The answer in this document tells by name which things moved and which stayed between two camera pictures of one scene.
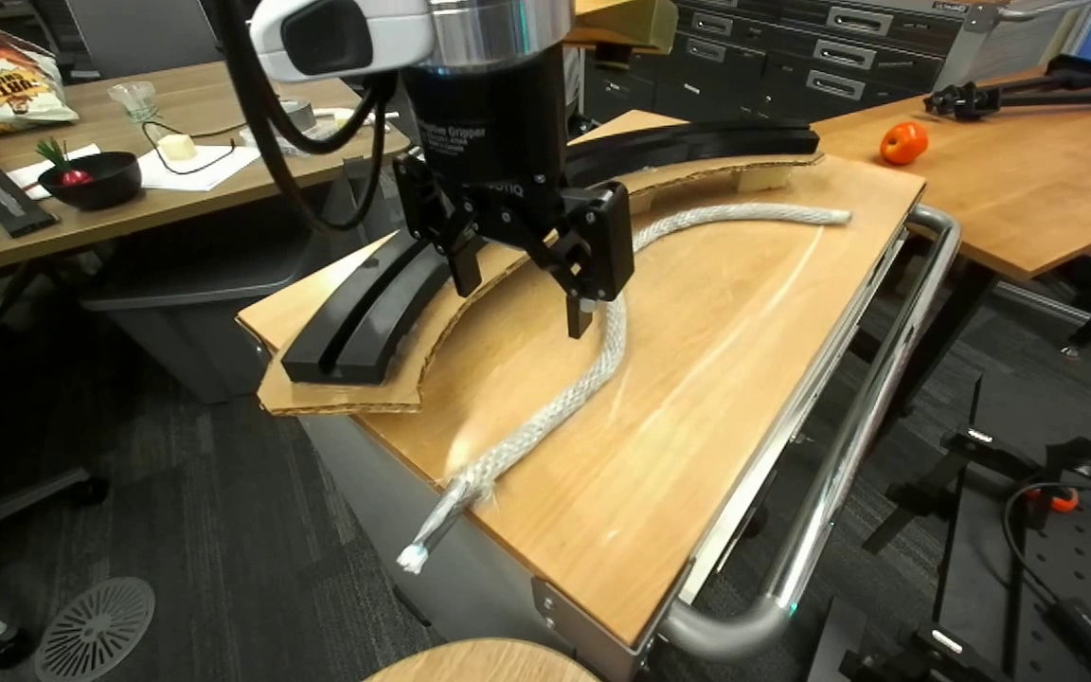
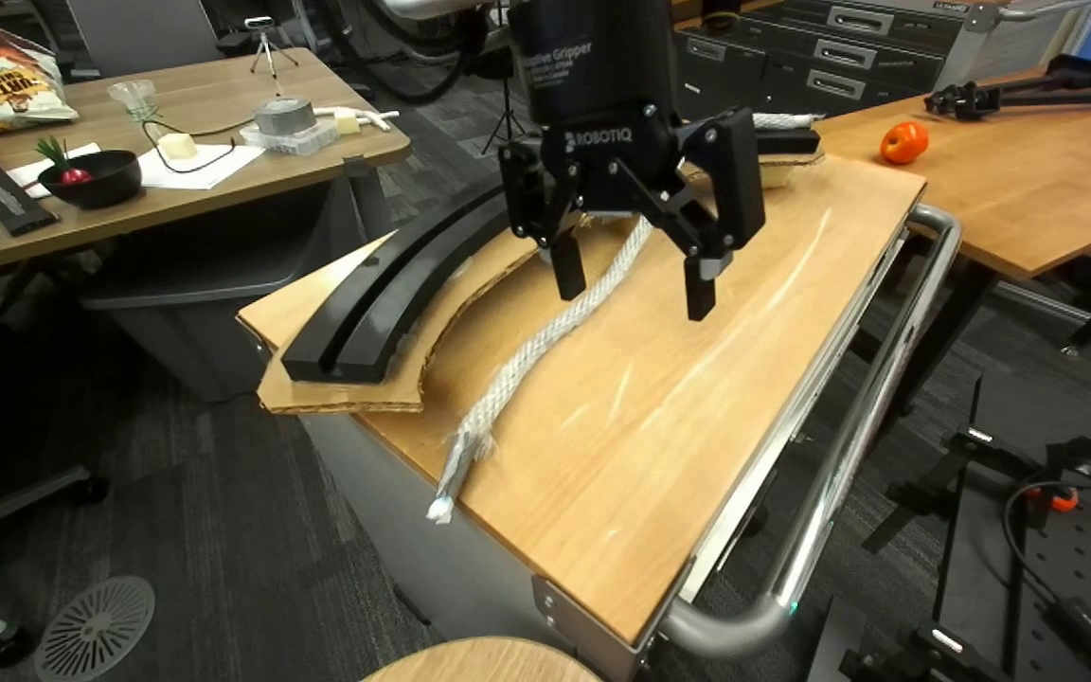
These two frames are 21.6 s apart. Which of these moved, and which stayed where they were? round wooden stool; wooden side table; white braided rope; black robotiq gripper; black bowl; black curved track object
Moved: white braided rope; black robotiq gripper
Stayed: black curved track object; black bowl; round wooden stool; wooden side table
